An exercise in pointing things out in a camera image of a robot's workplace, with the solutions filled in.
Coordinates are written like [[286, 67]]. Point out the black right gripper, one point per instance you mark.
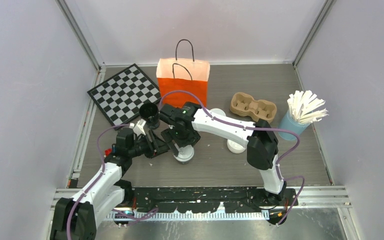
[[193, 138]]

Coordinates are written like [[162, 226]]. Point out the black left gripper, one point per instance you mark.
[[158, 146]]

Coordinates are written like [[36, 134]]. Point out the white plastic cup lid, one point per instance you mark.
[[218, 111]]

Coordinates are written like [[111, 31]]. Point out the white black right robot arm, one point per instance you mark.
[[261, 145]]

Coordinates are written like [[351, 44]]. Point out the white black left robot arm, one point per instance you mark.
[[78, 217]]

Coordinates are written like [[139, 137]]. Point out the black cup stack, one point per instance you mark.
[[150, 113]]

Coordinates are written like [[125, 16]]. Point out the blue red toy car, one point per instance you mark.
[[107, 152]]

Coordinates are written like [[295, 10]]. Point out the white lid stack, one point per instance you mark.
[[234, 147]]

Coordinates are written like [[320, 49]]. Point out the black white chessboard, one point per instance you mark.
[[120, 97]]

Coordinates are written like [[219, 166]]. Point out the cardboard cup carrier tray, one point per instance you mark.
[[245, 105]]

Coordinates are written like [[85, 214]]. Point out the blue cup holder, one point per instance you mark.
[[289, 124]]

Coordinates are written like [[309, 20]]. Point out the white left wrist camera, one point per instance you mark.
[[139, 128]]

